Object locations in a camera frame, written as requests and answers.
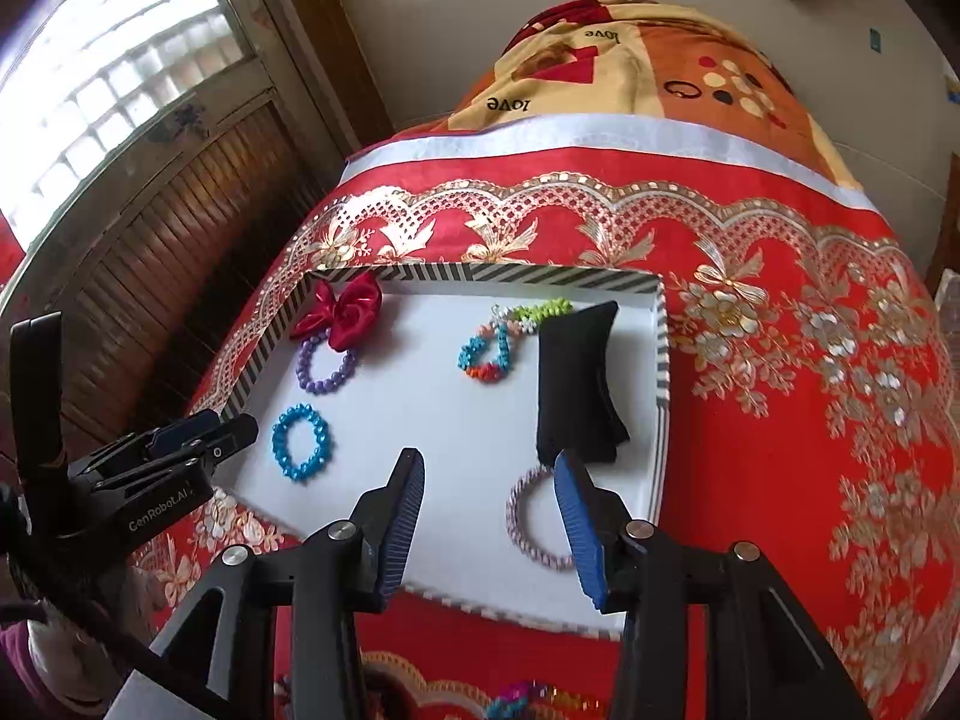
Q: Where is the brown wooden chair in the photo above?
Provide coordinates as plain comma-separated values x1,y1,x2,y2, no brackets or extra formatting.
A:
926,157,960,293

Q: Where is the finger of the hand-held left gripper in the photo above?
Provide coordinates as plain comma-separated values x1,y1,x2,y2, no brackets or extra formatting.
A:
199,414,260,467
142,414,226,458

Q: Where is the red satin bow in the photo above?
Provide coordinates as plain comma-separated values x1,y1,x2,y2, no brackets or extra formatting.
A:
289,270,383,352

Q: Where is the multicolour bead bracelet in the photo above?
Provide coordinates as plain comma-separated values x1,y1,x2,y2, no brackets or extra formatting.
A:
457,319,518,385

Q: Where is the black cable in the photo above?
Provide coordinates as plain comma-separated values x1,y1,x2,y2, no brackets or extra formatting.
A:
0,495,233,717

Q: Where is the window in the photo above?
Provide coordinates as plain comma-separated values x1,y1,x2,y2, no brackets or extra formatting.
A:
0,0,260,256

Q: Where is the green bead bracelet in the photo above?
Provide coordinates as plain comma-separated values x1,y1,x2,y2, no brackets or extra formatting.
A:
491,298,575,337

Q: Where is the brown wooden shutter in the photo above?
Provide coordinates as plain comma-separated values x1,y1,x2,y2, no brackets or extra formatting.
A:
0,86,353,451

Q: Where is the pink bead bracelet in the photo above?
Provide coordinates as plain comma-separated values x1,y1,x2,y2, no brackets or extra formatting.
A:
506,465,582,571

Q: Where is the person's left forearm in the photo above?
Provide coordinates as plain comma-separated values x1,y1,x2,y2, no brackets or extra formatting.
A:
0,562,151,717

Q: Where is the shiny multicolour bead jewelry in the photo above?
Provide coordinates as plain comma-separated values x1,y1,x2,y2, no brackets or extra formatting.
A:
484,679,601,720

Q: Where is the orange cream printed blanket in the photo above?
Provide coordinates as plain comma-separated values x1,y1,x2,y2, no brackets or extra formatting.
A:
450,0,863,192

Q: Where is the striped jewelry box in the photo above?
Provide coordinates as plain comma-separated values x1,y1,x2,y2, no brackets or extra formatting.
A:
217,262,668,642

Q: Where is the blue bead bracelet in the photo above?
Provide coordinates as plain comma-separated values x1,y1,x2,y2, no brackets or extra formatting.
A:
271,403,333,482

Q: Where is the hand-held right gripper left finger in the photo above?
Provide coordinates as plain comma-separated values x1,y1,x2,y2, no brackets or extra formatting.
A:
150,448,426,720

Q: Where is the purple bead bracelet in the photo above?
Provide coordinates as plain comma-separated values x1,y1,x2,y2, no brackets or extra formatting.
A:
298,334,357,395

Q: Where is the brown wooden door frame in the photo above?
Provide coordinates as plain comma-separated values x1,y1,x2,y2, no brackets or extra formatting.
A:
255,0,395,158

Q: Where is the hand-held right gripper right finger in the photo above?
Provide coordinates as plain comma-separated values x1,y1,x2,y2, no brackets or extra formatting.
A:
553,450,875,720

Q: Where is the black cloth pad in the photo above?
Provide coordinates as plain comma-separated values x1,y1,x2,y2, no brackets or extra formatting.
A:
536,300,632,466

